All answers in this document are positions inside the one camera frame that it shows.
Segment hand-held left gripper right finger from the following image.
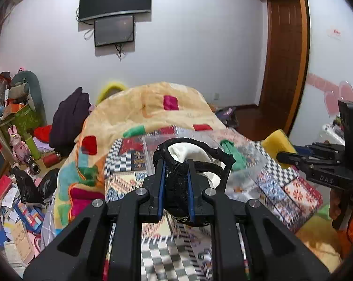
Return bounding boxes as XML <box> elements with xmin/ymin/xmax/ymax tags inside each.
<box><xmin>187</xmin><ymin>159</ymin><xmax>332</xmax><ymax>281</ymax></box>

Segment purple item on floor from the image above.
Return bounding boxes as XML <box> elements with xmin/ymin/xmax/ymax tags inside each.
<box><xmin>214</xmin><ymin>107</ymin><xmax>239</xmax><ymax>127</ymax></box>

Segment red bottle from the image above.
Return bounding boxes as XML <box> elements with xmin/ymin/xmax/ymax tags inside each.
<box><xmin>42</xmin><ymin>152</ymin><xmax>62</xmax><ymax>168</ymax></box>

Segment yellow plush item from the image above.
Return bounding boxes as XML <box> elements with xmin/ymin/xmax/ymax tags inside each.
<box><xmin>95</xmin><ymin>81</ymin><xmax>128</xmax><ymax>104</ymax></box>

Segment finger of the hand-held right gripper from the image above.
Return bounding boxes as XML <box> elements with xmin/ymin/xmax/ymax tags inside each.
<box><xmin>305</xmin><ymin>142</ymin><xmax>346</xmax><ymax>157</ymax></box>
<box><xmin>276</xmin><ymin>151</ymin><xmax>345</xmax><ymax>177</ymax></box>

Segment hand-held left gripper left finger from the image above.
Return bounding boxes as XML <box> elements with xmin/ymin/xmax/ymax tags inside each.
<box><xmin>22</xmin><ymin>159</ymin><xmax>167</xmax><ymax>281</ymax></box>

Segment black cloth with white lining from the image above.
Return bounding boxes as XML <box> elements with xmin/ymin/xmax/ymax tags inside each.
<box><xmin>152</xmin><ymin>137</ymin><xmax>236</xmax><ymax>227</ymax></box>

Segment black plastic bag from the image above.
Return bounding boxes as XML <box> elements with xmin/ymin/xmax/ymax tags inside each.
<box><xmin>13</xmin><ymin>166</ymin><xmax>60</xmax><ymax>204</ymax></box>

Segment patchwork patterned quilt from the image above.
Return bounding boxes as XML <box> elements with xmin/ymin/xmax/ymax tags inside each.
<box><xmin>103</xmin><ymin>126</ymin><xmax>324</xmax><ymax>281</ymax></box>

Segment wooden door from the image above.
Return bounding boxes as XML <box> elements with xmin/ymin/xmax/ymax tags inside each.
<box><xmin>258</xmin><ymin>0</ymin><xmax>311</xmax><ymax>137</ymax></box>

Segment green bottle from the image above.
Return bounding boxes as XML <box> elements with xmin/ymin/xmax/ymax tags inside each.
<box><xmin>23</xmin><ymin>133</ymin><xmax>41</xmax><ymax>160</ymax></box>

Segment person's right hand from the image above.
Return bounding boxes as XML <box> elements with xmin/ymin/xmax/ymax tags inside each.
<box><xmin>329</xmin><ymin>190</ymin><xmax>345</xmax><ymax>221</ymax></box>

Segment green cloth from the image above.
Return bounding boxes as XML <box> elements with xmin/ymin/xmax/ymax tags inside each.
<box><xmin>220</xmin><ymin>140</ymin><xmax>248</xmax><ymax>172</ymax></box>

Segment black monitor cable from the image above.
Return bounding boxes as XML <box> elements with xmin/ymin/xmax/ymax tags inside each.
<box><xmin>114</xmin><ymin>43</ymin><xmax>127</xmax><ymax>61</ymax></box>

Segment pink bunny figure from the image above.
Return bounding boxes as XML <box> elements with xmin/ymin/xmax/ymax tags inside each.
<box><xmin>7</xmin><ymin>125</ymin><xmax>29</xmax><ymax>166</ymax></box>

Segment small wall monitor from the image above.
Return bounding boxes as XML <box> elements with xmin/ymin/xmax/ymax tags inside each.
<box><xmin>94</xmin><ymin>15</ymin><xmax>135</xmax><ymax>48</ymax></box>

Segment red cloth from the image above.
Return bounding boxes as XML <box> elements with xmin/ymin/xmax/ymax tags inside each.
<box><xmin>33</xmin><ymin>125</ymin><xmax>53</xmax><ymax>142</ymax></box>

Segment green cardboard box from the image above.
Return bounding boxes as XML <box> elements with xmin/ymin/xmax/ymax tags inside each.
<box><xmin>0</xmin><ymin>104</ymin><xmax>43</xmax><ymax>137</ymax></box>

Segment clear plastic storage box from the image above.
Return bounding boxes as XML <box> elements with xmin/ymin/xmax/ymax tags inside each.
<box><xmin>141</xmin><ymin>130</ymin><xmax>271</xmax><ymax>189</ymax></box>

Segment dark purple jacket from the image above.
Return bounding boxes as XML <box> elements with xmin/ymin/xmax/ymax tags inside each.
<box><xmin>49</xmin><ymin>87</ymin><xmax>91</xmax><ymax>157</ymax></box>

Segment yellow fleece sheet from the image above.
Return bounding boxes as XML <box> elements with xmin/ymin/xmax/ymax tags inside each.
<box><xmin>295</xmin><ymin>208</ymin><xmax>344</xmax><ymax>271</ymax></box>

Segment orange fleece blanket colourful patches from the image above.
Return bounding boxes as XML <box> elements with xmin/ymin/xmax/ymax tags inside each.
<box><xmin>55</xmin><ymin>81</ymin><xmax>227</xmax><ymax>236</ymax></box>

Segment yellow pillow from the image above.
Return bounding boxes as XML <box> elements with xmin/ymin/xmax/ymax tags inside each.
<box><xmin>262</xmin><ymin>129</ymin><xmax>297</xmax><ymax>169</ymax></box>

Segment pink heart wall sticker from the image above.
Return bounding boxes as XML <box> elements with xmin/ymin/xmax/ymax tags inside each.
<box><xmin>307</xmin><ymin>73</ymin><xmax>353</xmax><ymax>118</ymax></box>

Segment grey plush toy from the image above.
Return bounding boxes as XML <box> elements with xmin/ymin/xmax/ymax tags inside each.
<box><xmin>10</xmin><ymin>70</ymin><xmax>46</xmax><ymax>119</ymax></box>

